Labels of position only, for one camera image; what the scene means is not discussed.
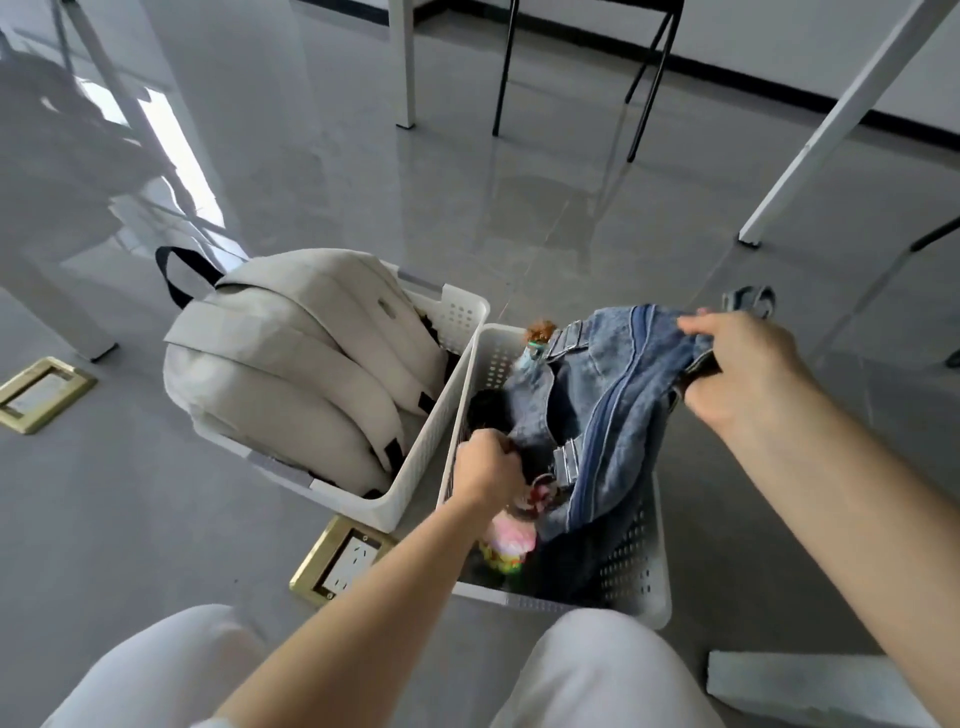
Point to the person's left hand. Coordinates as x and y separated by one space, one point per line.
486 472

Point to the person's right hand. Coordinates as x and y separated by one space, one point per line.
754 367

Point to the person's right thumb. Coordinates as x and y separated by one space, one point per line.
699 322

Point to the person's left fingers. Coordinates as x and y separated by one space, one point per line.
491 444

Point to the blue denim backpack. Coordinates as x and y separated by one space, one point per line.
600 420

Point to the person's right forearm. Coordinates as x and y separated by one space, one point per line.
855 517

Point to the person's left forearm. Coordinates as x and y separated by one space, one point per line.
375 607

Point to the black item in basket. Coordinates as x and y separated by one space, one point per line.
489 412

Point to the red and pink charm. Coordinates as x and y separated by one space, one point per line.
541 499

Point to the pink and yellow toy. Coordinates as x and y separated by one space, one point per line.
508 544

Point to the brown plush charm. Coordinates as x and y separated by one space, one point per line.
540 331

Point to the white perforated plastic basket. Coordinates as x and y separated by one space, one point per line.
645 570
442 330

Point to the brass floor socket with outlets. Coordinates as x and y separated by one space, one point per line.
341 561

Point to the beige fabric backpack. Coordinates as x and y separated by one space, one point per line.
300 367

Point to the white table leg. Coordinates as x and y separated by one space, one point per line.
403 67
832 127
52 307

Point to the black chair leg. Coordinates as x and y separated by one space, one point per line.
934 234

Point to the person's white trousers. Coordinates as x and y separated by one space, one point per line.
600 675

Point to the brass floor socket frame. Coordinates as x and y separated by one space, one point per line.
19 420

